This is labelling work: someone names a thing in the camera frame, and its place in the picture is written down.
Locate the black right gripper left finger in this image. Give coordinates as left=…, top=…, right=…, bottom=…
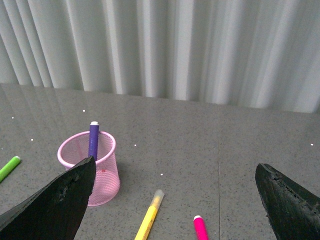
left=0, top=157, right=96, bottom=240

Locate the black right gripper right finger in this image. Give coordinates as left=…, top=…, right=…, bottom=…
left=255, top=163, right=320, bottom=240

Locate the purple marker pen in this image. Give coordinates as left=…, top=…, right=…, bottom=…
left=88, top=121, right=100, bottom=161

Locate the pink marker pen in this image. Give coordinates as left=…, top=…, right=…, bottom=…
left=193, top=215, right=209, bottom=240

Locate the pink mesh cup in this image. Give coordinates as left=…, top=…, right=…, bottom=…
left=57, top=131, right=120, bottom=207

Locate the green marker pen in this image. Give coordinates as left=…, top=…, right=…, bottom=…
left=0, top=156, right=21, bottom=182

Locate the yellow marker pen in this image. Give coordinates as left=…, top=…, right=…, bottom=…
left=134, top=189, right=165, bottom=240

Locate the white pleated curtain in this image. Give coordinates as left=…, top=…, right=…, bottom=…
left=0, top=0, right=320, bottom=113

